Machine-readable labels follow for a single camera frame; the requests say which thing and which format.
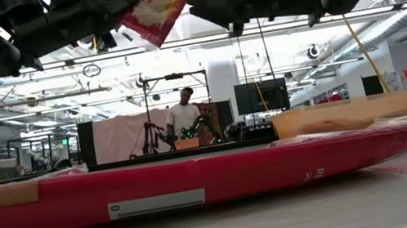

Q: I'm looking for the yellow cable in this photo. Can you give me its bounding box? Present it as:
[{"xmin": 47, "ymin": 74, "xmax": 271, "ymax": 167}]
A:
[{"xmin": 340, "ymin": 9, "xmax": 392, "ymax": 98}]

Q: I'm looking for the small orange box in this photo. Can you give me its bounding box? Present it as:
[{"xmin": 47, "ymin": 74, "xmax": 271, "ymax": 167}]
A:
[{"xmin": 173, "ymin": 136, "xmax": 201, "ymax": 152}]

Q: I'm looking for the person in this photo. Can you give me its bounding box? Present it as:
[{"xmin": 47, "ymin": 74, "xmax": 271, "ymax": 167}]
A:
[{"xmin": 160, "ymin": 85, "xmax": 204, "ymax": 142}]

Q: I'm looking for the large black monitor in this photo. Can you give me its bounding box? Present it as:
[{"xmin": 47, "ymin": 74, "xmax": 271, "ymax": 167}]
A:
[{"xmin": 233, "ymin": 76, "xmax": 292, "ymax": 117}]

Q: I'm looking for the black upright panel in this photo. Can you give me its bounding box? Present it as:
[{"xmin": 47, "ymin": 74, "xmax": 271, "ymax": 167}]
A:
[{"xmin": 75, "ymin": 120, "xmax": 100, "ymax": 168}]

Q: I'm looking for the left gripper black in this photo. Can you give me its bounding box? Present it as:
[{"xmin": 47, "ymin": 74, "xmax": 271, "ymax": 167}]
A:
[{"xmin": 55, "ymin": 0, "xmax": 153, "ymax": 58}]

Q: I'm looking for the black equipment case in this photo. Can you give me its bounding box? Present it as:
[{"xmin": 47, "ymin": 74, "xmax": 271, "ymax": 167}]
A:
[{"xmin": 244, "ymin": 120, "xmax": 277, "ymax": 141}]

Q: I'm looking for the long ceiling light strip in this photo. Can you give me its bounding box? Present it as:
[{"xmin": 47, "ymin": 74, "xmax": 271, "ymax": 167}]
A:
[{"xmin": 0, "ymin": 2, "xmax": 407, "ymax": 79}]

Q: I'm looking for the red popcorn bag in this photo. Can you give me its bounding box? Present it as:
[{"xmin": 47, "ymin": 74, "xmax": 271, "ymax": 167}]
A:
[
  {"xmin": 0, "ymin": 109, "xmax": 407, "ymax": 228},
  {"xmin": 110, "ymin": 0, "xmax": 216, "ymax": 55}
]

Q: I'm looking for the thin black station frame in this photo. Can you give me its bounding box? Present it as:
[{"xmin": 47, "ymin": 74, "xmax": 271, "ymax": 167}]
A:
[{"xmin": 139, "ymin": 67, "xmax": 220, "ymax": 157}]

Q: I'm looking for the patterned cloth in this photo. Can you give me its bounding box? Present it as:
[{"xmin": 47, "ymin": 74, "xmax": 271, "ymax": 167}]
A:
[{"xmin": 195, "ymin": 101, "xmax": 226, "ymax": 140}]

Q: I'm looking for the small black monitor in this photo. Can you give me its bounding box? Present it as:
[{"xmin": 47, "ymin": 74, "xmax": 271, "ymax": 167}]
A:
[{"xmin": 360, "ymin": 74, "xmax": 386, "ymax": 97}]

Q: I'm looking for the silver ventilation duct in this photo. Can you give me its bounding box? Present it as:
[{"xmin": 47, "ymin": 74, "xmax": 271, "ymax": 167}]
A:
[{"xmin": 323, "ymin": 0, "xmax": 407, "ymax": 64}]

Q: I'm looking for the black ceiling cable reel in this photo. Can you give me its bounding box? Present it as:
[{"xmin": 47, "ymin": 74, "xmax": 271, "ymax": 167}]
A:
[
  {"xmin": 133, "ymin": 73, "xmax": 148, "ymax": 90},
  {"xmin": 304, "ymin": 42, "xmax": 323, "ymax": 61}
]

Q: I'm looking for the orange plastic basket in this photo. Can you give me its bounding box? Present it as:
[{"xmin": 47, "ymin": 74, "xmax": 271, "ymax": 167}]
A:
[{"xmin": 271, "ymin": 88, "xmax": 407, "ymax": 145}]

